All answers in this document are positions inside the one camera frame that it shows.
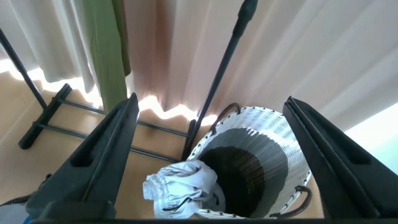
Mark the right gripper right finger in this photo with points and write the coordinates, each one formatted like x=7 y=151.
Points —
x=342 y=174

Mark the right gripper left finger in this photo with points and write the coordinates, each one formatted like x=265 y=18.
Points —
x=93 y=174

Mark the pale grey garment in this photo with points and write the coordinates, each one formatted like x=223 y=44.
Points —
x=177 y=186

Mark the green long-sleeved shirt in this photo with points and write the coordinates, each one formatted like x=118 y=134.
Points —
x=109 y=62

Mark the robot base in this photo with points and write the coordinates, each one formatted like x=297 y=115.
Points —
x=12 y=214

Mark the white laundry basket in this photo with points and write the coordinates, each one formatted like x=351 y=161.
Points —
x=270 y=124

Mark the black clothes rack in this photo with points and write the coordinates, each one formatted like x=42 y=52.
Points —
x=224 y=62

